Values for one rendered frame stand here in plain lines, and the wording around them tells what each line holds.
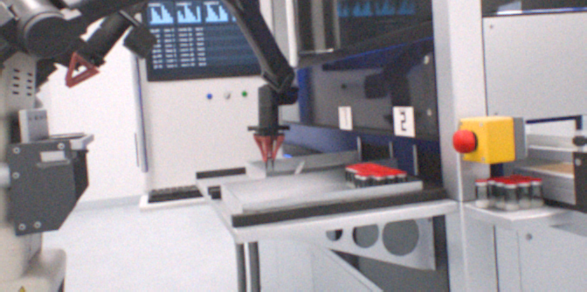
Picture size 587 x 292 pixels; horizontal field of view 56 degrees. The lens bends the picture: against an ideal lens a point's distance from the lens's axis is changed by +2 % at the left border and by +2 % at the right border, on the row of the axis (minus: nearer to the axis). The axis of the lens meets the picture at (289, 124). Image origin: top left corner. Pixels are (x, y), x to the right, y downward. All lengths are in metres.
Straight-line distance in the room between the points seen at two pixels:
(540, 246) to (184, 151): 1.17
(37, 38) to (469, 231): 0.79
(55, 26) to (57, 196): 0.30
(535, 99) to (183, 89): 1.16
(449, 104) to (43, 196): 0.73
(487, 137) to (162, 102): 1.21
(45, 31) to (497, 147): 0.73
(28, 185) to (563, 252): 0.98
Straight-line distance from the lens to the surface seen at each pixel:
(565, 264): 1.18
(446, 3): 1.02
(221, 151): 1.89
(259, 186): 1.21
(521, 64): 1.08
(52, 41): 0.96
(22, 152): 1.06
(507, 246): 1.09
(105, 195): 6.50
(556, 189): 1.00
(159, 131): 1.87
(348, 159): 1.63
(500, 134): 0.94
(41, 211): 1.07
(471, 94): 1.02
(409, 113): 1.15
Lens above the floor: 1.09
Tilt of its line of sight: 3 degrees down
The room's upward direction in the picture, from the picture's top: 4 degrees counter-clockwise
